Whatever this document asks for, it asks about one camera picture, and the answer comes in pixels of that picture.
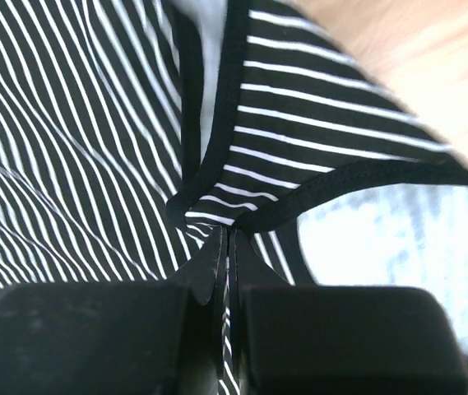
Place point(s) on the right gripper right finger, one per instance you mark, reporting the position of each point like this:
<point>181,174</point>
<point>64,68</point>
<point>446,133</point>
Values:
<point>336,339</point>

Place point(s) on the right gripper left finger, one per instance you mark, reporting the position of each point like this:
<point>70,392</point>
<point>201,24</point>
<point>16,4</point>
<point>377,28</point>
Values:
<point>141,337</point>

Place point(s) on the black white striped tank top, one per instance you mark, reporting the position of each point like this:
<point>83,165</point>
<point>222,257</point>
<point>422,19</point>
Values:
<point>131,130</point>

